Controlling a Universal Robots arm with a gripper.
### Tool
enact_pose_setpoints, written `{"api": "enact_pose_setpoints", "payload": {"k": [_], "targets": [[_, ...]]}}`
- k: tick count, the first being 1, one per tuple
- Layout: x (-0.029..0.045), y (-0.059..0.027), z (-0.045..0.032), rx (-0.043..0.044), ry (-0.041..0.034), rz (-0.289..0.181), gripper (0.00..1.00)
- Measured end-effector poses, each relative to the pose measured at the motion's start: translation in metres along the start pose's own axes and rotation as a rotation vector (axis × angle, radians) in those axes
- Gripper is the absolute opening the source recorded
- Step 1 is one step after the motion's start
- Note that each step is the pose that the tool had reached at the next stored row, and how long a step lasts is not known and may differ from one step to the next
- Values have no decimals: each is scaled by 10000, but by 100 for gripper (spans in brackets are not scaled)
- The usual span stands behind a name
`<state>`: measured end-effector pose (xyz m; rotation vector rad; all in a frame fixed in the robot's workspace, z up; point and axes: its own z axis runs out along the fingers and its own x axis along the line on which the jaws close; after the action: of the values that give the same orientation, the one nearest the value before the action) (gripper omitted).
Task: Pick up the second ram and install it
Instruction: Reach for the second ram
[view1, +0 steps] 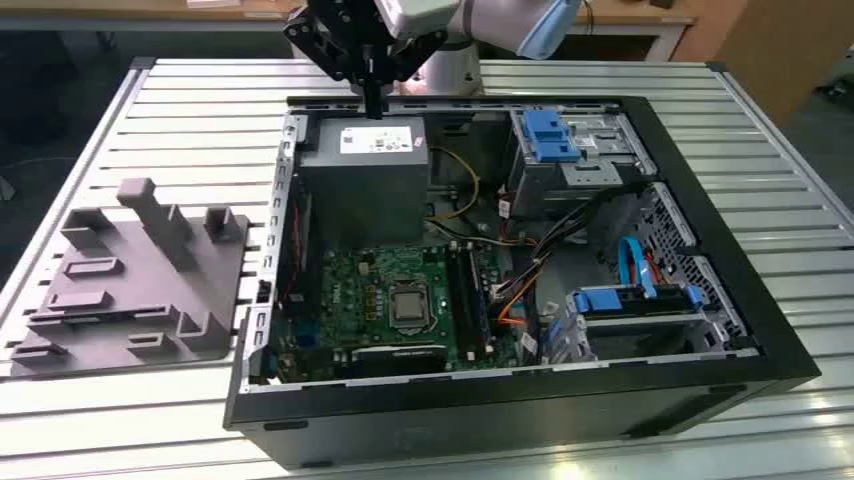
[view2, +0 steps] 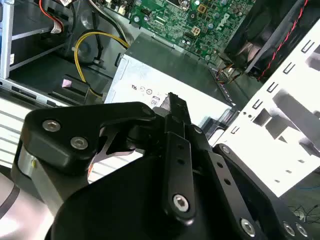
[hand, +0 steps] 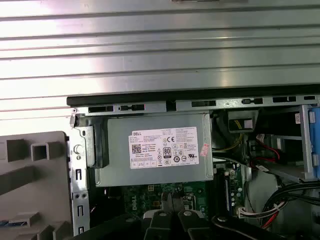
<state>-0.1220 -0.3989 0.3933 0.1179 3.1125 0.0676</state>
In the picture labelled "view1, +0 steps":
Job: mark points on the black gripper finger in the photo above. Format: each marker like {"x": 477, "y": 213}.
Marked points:
{"x": 413, "y": 57}
{"x": 320, "y": 55}

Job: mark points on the black RAM slot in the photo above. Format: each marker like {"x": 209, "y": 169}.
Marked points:
{"x": 471, "y": 300}
{"x": 453, "y": 300}
{"x": 461, "y": 300}

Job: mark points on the blue drive bay carrier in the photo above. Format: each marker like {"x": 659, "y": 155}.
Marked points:
{"x": 549, "y": 145}

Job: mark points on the grey power supply unit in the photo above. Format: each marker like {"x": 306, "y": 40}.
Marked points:
{"x": 360, "y": 200}

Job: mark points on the silver drive cage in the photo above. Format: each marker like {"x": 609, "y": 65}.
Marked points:
{"x": 587, "y": 175}

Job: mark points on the green motherboard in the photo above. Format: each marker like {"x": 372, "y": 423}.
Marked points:
{"x": 347, "y": 280}

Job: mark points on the silver CPU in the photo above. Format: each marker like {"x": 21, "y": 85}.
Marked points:
{"x": 408, "y": 306}

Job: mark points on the grey parts rack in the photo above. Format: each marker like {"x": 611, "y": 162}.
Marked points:
{"x": 146, "y": 280}

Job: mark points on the wooden cabinet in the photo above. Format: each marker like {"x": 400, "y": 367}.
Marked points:
{"x": 767, "y": 50}

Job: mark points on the blue board connector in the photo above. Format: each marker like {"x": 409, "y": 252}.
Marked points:
{"x": 306, "y": 334}

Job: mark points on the hard disk in blue carrier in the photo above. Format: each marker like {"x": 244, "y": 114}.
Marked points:
{"x": 600, "y": 302}

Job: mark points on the black graphics card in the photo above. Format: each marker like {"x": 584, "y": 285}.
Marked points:
{"x": 400, "y": 362}

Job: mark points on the blue VGA port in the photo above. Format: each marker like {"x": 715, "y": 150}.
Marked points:
{"x": 272, "y": 366}

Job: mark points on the black PC case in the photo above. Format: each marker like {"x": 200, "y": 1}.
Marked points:
{"x": 467, "y": 420}

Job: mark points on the wooden desk white frame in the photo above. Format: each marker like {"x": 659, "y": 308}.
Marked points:
{"x": 166, "y": 12}

